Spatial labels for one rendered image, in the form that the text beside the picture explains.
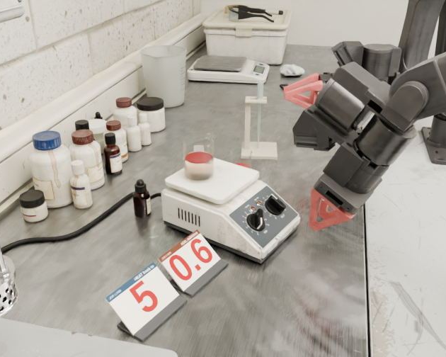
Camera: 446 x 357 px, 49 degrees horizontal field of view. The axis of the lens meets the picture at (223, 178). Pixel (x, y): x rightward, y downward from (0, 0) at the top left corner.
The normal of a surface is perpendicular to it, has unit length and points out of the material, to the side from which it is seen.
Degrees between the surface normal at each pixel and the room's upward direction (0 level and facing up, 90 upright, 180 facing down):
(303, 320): 0
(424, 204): 0
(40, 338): 0
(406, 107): 90
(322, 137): 90
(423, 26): 90
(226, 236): 90
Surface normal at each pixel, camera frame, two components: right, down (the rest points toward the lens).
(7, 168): 0.97, 0.11
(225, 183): 0.00, -0.88
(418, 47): 0.17, 0.44
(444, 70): -0.65, 0.32
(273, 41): -0.17, 0.51
